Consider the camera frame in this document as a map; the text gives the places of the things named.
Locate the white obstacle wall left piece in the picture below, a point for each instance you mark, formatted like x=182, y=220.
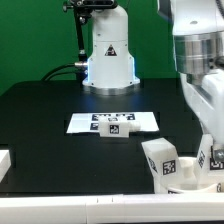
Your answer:
x=5, y=163

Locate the black camera stand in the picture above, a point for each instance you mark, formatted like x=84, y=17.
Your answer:
x=82, y=10

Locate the white front rail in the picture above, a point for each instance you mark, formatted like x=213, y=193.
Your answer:
x=123, y=209

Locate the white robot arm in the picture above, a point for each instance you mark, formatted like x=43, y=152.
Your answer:
x=198, y=44

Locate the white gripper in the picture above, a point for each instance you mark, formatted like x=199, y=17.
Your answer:
x=207, y=102

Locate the white paper with tags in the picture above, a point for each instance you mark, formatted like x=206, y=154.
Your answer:
x=88, y=122

